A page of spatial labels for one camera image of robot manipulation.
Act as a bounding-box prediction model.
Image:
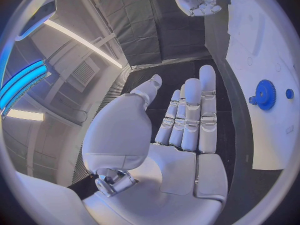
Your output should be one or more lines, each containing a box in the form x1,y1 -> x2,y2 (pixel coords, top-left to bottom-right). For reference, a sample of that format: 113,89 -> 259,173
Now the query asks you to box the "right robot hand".
171,0 -> 223,18

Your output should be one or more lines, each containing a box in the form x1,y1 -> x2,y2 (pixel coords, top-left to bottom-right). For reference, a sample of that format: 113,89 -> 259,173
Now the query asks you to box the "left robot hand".
81,64 -> 230,225

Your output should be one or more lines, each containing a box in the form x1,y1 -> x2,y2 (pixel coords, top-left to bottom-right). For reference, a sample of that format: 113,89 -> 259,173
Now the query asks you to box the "white task board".
225,0 -> 299,171

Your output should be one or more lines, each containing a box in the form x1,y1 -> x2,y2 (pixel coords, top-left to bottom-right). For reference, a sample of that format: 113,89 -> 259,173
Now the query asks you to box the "glowing light bar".
0,58 -> 52,116

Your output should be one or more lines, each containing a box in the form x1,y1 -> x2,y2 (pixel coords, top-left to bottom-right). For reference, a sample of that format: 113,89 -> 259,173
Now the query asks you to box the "blue gear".
255,79 -> 277,111

